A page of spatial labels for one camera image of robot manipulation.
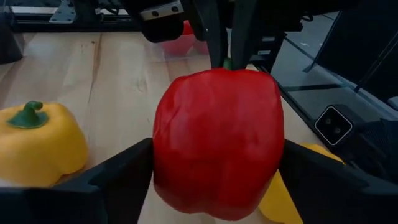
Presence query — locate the silver corner bracket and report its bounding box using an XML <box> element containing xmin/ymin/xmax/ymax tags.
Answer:
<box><xmin>49</xmin><ymin>0</ymin><xmax>77</xmax><ymax>24</ymax></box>

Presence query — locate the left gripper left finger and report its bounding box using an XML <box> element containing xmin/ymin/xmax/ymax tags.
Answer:
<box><xmin>0</xmin><ymin>138</ymin><xmax>155</xmax><ymax>224</ymax></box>

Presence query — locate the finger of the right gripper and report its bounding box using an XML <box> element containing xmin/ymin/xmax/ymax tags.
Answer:
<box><xmin>194</xmin><ymin>0</ymin><xmax>229</xmax><ymax>69</ymax></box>
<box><xmin>231</xmin><ymin>0</ymin><xmax>259</xmax><ymax>70</ymax></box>

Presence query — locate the black table-level camera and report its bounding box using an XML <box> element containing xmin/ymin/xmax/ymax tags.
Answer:
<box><xmin>313</xmin><ymin>104</ymin><xmax>355</xmax><ymax>147</ymax></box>

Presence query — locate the yellow bell pepper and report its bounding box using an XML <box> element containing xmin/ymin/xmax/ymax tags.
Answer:
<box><xmin>0</xmin><ymin>100</ymin><xmax>90</xmax><ymax>187</ymax></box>
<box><xmin>257</xmin><ymin>142</ymin><xmax>345</xmax><ymax>224</ymax></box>

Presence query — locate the dark office desk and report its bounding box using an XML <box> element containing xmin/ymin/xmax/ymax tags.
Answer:
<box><xmin>303</xmin><ymin>0</ymin><xmax>398</xmax><ymax>103</ymax></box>

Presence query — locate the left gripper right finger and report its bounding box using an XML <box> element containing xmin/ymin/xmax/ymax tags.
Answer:
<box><xmin>279</xmin><ymin>139</ymin><xmax>398</xmax><ymax>224</ymax></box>

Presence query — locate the clear plastic container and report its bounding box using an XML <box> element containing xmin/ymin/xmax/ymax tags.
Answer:
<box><xmin>152</xmin><ymin>20</ymin><xmax>212</xmax><ymax>62</ymax></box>

